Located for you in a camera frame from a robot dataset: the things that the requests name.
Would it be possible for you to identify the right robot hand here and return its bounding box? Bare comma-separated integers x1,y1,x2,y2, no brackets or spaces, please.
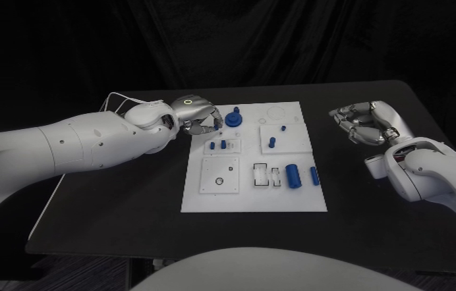
328,100,418,147

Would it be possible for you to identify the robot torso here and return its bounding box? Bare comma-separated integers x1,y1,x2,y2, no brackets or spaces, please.
130,247,425,291

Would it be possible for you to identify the white task board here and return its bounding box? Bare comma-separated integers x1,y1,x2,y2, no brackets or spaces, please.
179,101,330,213

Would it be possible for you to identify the blue gear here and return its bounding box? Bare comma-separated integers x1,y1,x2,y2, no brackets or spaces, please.
224,106,246,128

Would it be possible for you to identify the thick blue cylinder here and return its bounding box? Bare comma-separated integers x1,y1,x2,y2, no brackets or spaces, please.
285,163,305,190

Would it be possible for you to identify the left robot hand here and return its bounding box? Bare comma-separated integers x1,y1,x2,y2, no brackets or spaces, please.
169,94,226,136

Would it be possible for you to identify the white cable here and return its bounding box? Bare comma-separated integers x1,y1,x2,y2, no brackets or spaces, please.
115,97,149,118
100,92,154,113

